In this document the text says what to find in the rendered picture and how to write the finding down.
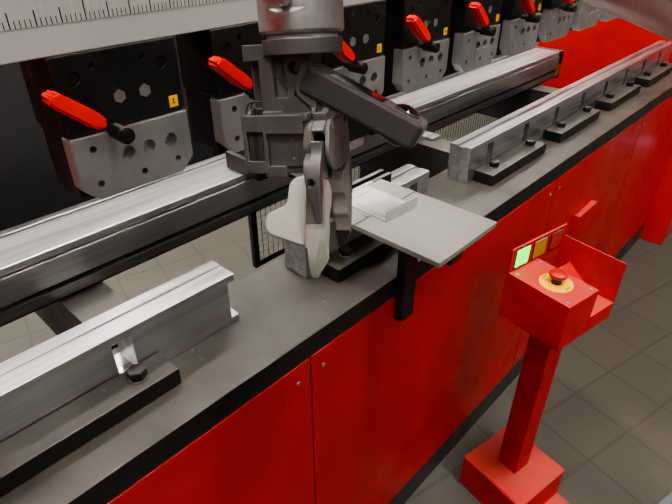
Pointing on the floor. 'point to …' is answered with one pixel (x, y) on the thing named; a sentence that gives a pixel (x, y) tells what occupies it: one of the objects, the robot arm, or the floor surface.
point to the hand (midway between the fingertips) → (336, 252)
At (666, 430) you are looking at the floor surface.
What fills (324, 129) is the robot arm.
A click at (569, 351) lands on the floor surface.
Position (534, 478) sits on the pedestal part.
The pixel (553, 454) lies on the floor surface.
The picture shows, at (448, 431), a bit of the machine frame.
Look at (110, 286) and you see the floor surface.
